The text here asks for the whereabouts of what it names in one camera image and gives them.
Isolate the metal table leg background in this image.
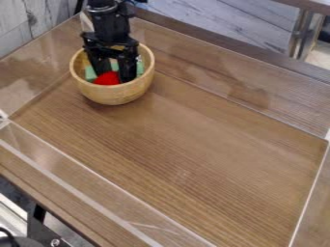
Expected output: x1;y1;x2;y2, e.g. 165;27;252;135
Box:
287;10;324;61

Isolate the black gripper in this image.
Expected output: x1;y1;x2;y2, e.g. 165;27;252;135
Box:
80;32;138;83

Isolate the black cable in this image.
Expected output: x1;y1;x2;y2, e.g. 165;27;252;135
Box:
0;226;19;247

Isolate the wooden bowl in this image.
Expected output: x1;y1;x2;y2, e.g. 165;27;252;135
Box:
69;43;156;105

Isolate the green sponge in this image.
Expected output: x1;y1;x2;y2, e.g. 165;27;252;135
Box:
85;61;144;82

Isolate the black table leg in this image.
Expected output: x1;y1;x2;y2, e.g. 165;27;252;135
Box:
25;202;71;247

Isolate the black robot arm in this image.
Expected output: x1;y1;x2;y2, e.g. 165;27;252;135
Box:
81;0;138;83

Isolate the clear acrylic tray wall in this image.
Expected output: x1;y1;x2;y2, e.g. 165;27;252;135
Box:
0;112;214;247

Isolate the red round fruit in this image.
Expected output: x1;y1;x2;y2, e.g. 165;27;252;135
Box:
92;71;120;86

